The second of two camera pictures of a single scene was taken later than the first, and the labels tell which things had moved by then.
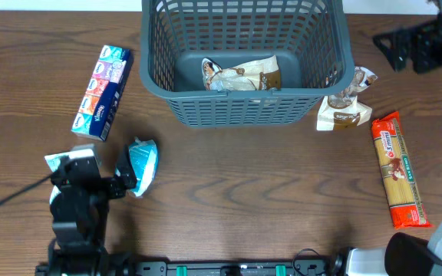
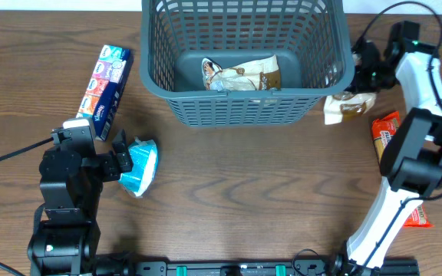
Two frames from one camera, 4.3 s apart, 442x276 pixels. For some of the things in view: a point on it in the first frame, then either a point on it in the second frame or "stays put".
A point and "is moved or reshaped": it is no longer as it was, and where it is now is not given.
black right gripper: [422, 41] -> [359, 84]
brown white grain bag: [262, 74] stays put
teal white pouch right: [144, 160] stays put
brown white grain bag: [342, 111] is moved or reshaped
